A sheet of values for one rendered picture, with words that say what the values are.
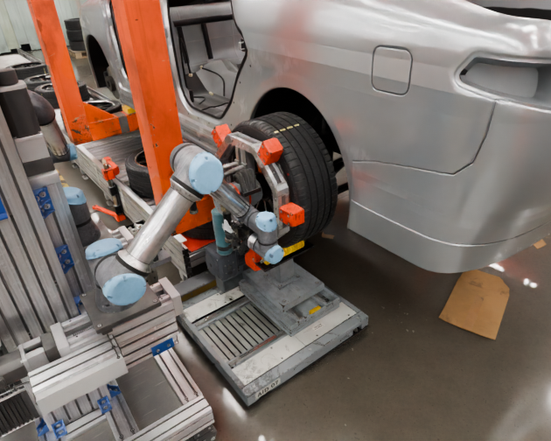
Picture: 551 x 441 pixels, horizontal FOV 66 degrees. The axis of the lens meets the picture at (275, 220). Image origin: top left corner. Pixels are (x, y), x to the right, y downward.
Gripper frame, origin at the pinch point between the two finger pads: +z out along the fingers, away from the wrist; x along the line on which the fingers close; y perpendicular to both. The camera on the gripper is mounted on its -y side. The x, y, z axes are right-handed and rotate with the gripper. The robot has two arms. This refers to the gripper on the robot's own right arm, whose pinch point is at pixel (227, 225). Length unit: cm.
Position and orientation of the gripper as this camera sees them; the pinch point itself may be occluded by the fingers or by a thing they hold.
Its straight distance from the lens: 188.4
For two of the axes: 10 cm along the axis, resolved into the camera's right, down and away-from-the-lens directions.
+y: -0.4, -8.6, -5.1
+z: -6.1, -3.8, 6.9
